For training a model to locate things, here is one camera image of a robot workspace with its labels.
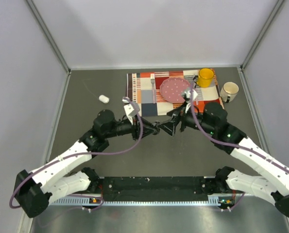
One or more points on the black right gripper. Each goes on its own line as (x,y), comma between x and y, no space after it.
(181,112)

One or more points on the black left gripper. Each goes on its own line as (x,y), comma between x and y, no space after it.
(135,128)

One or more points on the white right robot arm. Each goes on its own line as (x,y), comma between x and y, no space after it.
(272,182)

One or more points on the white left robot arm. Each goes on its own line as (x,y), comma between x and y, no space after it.
(36,190)

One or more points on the white earbud case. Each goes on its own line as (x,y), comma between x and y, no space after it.
(104,99)

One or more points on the pink polka dot plate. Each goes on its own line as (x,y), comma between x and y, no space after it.
(171,89)

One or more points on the colourful patterned placemat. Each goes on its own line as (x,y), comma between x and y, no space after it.
(157,93)

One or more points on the pink fork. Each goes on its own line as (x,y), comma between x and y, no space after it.
(152,79)

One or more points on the yellow mug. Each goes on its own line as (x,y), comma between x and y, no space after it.
(205,77)

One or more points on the white enamel mug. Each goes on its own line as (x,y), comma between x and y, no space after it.
(229,91)

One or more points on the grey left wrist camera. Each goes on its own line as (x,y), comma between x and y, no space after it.
(131,111)

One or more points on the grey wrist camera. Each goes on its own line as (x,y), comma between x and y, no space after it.
(188,95)
(131,111)

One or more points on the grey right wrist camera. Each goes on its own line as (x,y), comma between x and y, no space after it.
(188,95)

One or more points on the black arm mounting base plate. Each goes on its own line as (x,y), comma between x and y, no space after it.
(152,189)

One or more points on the slotted grey cable duct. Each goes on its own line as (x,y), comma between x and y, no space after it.
(80,201)

